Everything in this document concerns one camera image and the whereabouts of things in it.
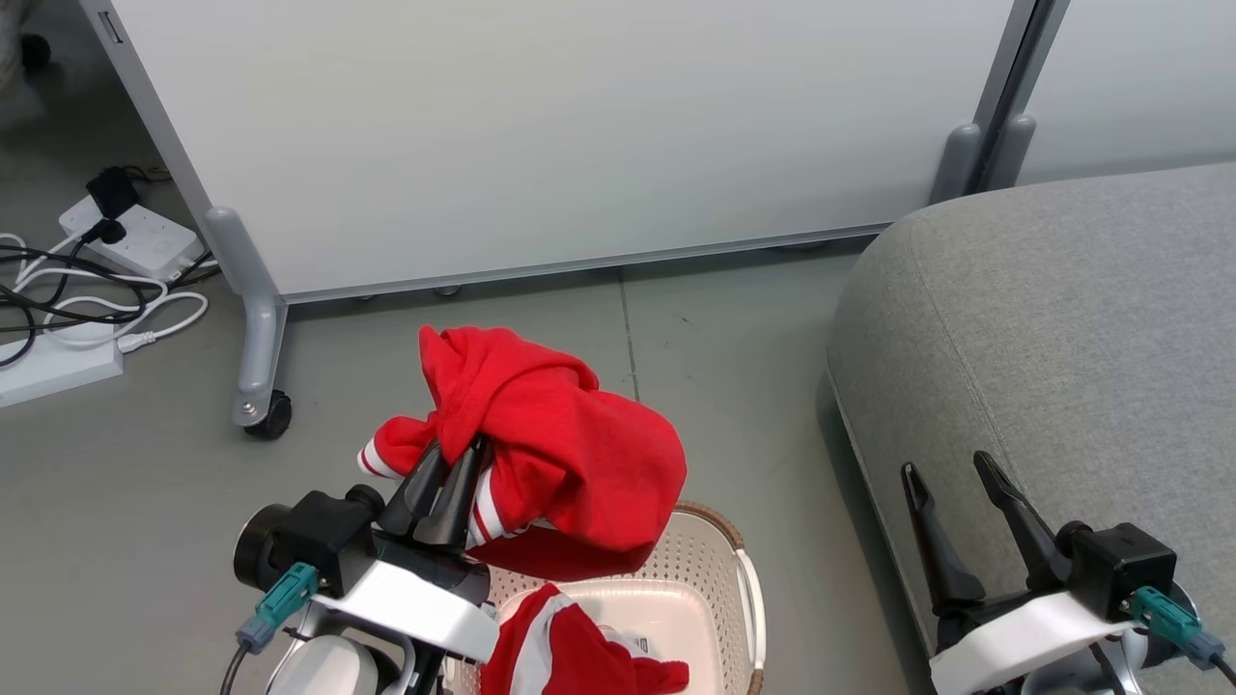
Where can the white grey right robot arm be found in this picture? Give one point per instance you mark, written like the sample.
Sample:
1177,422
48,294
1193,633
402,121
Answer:
1081,681

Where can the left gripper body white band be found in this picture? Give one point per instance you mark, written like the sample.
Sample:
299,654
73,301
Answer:
425,603

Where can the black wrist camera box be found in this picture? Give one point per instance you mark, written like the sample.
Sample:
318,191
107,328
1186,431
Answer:
1120,569
319,541

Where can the short grey partition foot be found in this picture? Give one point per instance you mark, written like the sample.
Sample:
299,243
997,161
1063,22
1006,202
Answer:
958,164
1014,150

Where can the white power strip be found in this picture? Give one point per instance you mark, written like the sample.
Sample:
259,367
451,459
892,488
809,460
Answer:
145,241

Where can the flat white box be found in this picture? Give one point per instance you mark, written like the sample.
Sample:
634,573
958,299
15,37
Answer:
58,367

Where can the cream perforated laundry basket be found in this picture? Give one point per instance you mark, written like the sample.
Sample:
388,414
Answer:
700,569

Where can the black power adapter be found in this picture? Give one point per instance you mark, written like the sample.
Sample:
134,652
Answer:
113,190

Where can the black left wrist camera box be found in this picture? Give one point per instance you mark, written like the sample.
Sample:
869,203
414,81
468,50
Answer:
319,541

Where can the large white partition panel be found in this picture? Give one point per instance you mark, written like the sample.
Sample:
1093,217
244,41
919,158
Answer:
579,125

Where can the grey fabric sofa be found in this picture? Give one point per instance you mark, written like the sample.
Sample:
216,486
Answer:
1062,338

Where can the long grey partition foot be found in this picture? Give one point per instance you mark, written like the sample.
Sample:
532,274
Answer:
259,338

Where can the red garment with striped cuffs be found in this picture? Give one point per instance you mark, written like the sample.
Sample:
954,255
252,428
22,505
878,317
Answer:
570,444

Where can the black caster wheel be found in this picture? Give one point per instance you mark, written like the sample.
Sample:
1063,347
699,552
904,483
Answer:
275,417

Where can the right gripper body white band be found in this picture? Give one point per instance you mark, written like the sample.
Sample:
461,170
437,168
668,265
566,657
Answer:
1014,642

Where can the black plug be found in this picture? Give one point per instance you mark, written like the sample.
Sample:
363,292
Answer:
104,232

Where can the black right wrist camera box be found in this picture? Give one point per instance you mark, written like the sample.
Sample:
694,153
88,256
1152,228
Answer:
1120,569

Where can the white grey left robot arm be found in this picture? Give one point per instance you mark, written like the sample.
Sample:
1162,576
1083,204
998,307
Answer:
328,671

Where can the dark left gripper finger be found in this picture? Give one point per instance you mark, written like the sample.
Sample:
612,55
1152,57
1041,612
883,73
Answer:
413,497
452,507

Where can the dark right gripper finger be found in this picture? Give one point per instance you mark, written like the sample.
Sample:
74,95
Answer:
941,550
1028,536

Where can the narrow white partition panel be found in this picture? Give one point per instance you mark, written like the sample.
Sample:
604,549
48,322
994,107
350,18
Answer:
1139,87

